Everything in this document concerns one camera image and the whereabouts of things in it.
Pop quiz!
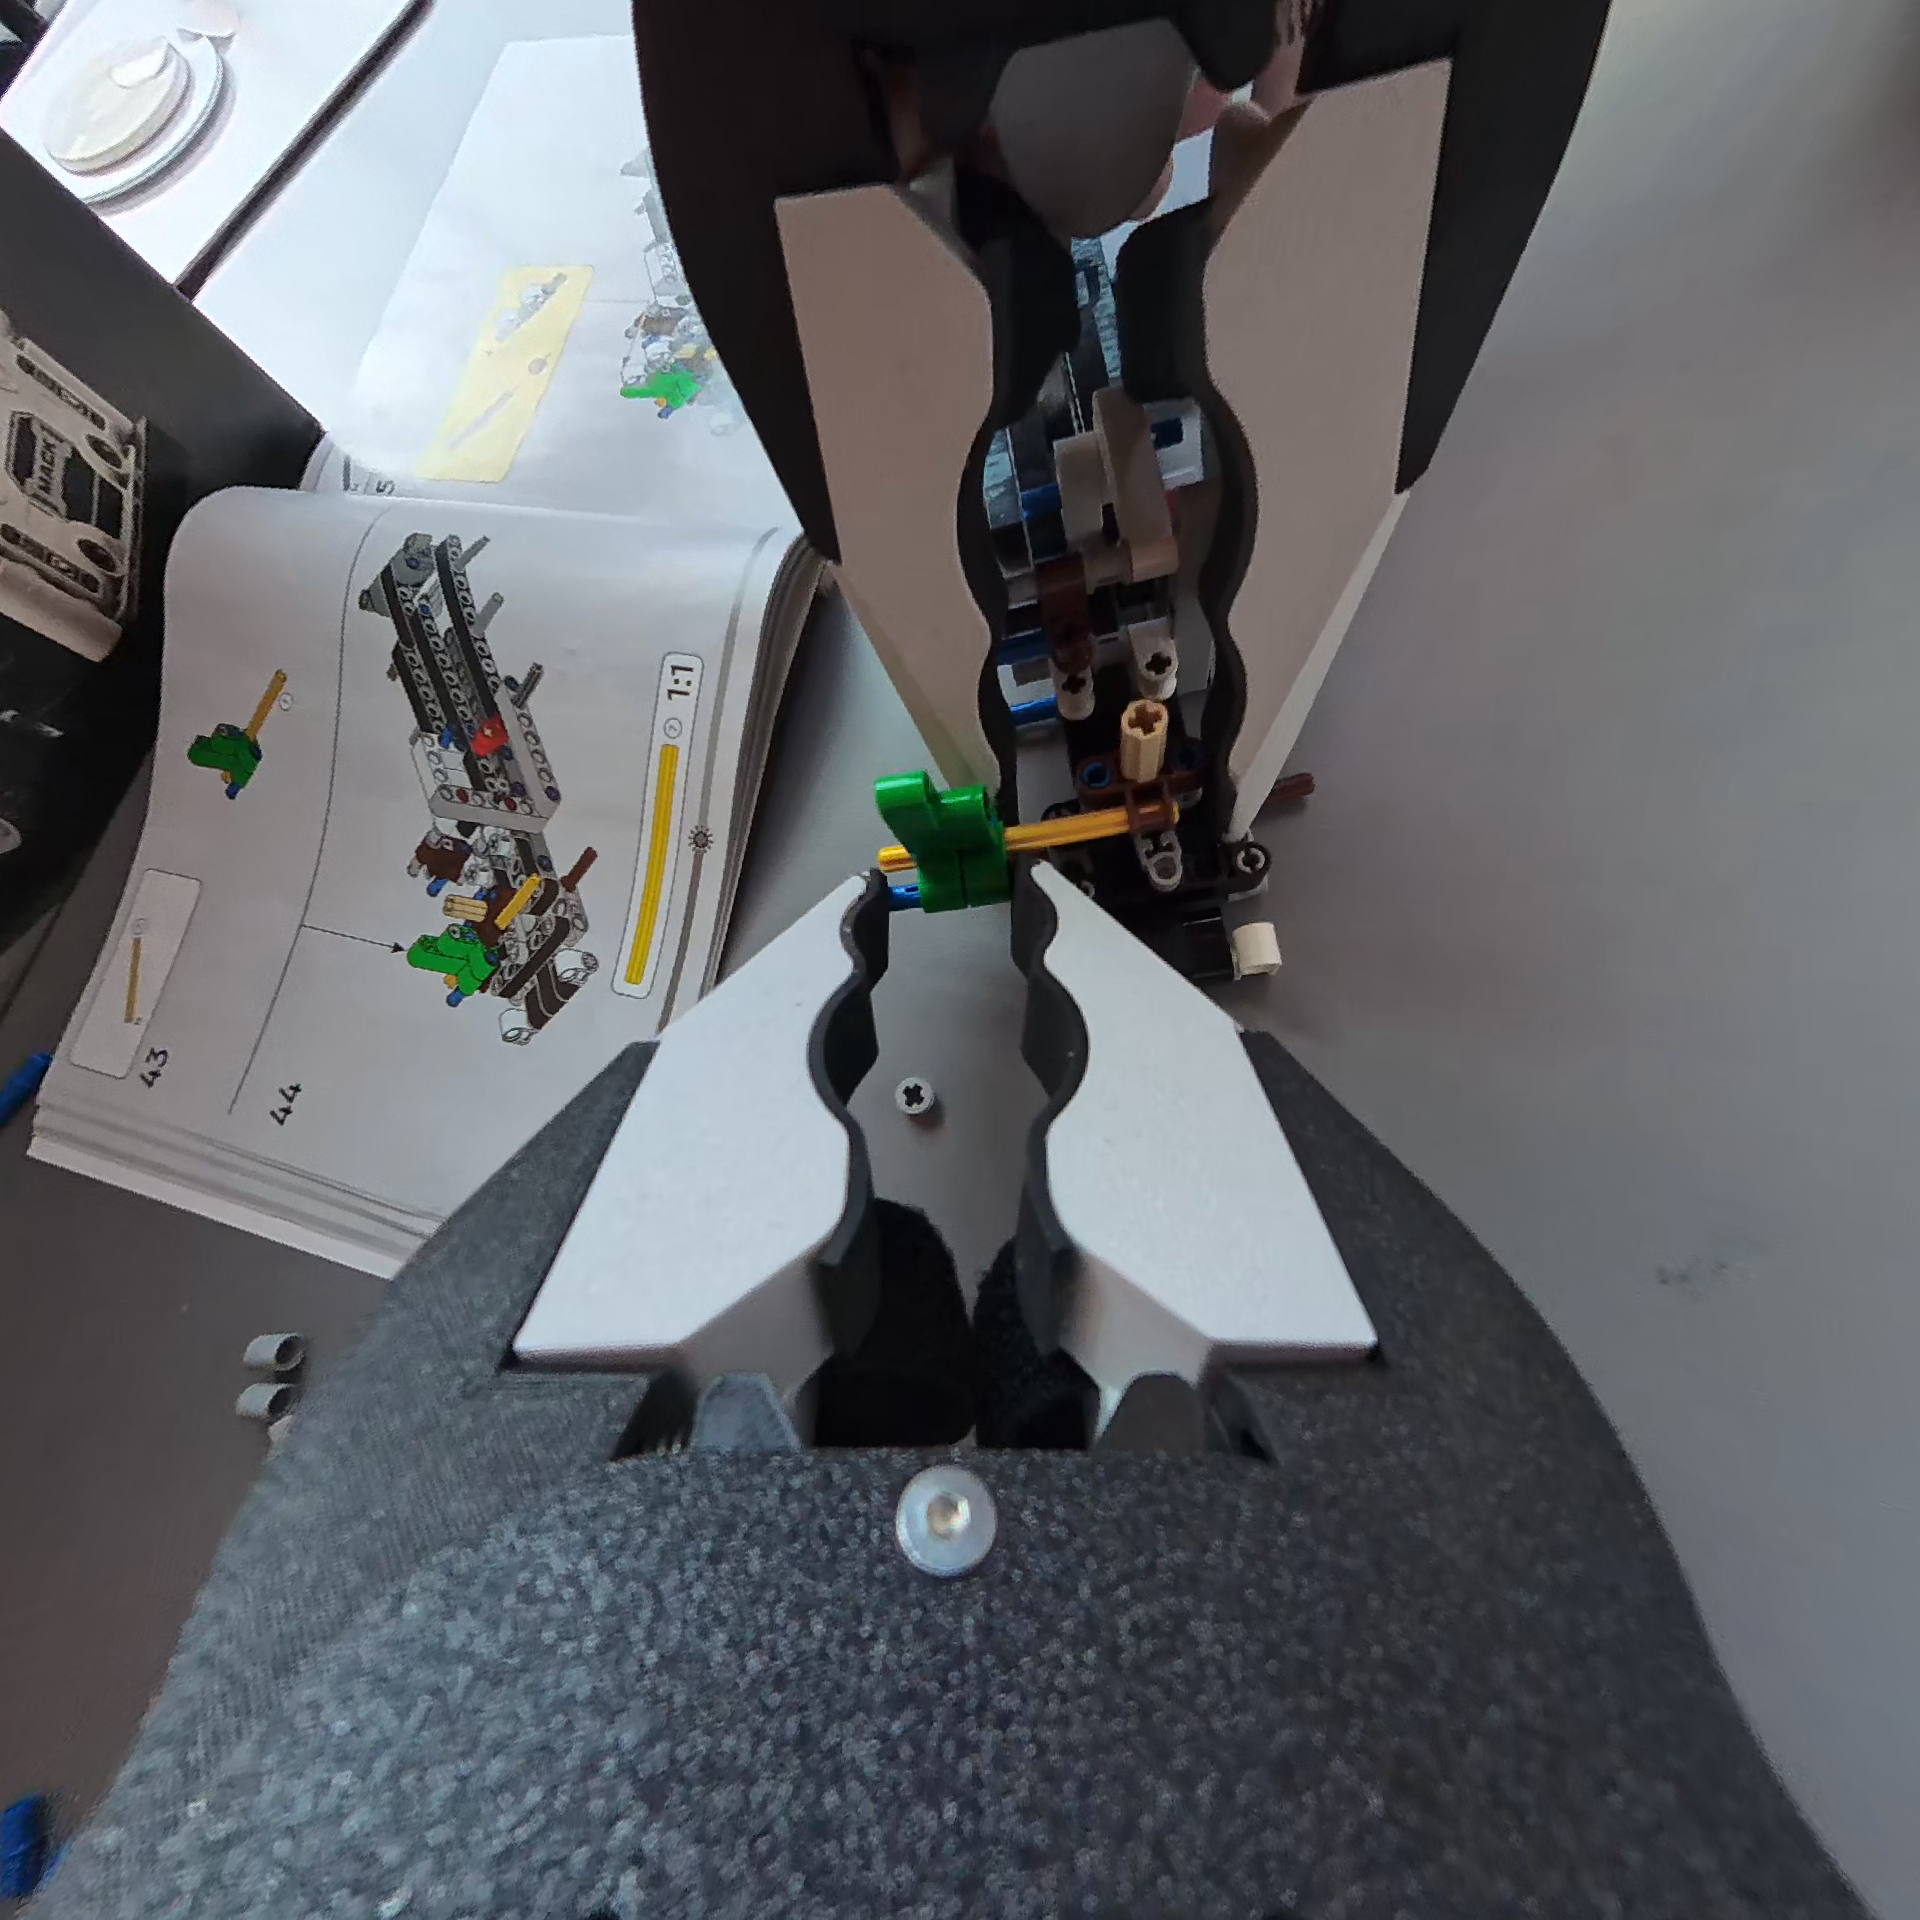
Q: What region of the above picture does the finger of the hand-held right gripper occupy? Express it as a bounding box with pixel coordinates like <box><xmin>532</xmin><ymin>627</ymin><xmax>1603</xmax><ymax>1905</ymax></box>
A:
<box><xmin>1114</xmin><ymin>57</ymin><xmax>1457</xmax><ymax>848</ymax></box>
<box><xmin>778</xmin><ymin>158</ymin><xmax>1075</xmax><ymax>799</ymax></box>

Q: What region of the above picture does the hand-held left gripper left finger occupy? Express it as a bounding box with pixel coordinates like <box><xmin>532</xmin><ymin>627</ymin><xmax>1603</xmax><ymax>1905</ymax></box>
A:
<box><xmin>510</xmin><ymin>862</ymin><xmax>890</xmax><ymax>1398</ymax></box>

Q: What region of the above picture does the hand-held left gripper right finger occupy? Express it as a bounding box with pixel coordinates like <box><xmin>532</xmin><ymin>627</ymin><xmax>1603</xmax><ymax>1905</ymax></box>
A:
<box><xmin>1012</xmin><ymin>862</ymin><xmax>1383</xmax><ymax>1421</ymax></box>

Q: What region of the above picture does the lego truck chassis assembly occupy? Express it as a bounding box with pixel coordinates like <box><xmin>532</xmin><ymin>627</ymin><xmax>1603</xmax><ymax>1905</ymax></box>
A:
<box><xmin>983</xmin><ymin>247</ymin><xmax>1321</xmax><ymax>985</ymax></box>

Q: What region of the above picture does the green lego piece yellow axle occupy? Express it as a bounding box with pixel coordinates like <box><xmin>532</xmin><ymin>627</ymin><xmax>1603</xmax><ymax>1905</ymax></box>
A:
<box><xmin>873</xmin><ymin>768</ymin><xmax>1186</xmax><ymax>914</ymax></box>

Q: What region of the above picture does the lego instruction booklet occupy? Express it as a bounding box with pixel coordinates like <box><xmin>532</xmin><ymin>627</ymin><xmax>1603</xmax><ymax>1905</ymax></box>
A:
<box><xmin>27</xmin><ymin>37</ymin><xmax>828</xmax><ymax>1279</ymax></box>

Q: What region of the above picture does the lego set box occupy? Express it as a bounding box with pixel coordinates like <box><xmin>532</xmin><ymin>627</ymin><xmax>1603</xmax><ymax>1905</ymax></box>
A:
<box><xmin>0</xmin><ymin>129</ymin><xmax>324</xmax><ymax>953</ymax></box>

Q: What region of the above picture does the person's right hand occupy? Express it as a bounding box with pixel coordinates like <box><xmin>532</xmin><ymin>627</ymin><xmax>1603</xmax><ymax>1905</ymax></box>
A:
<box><xmin>1185</xmin><ymin>83</ymin><xmax>1278</xmax><ymax>226</ymax></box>

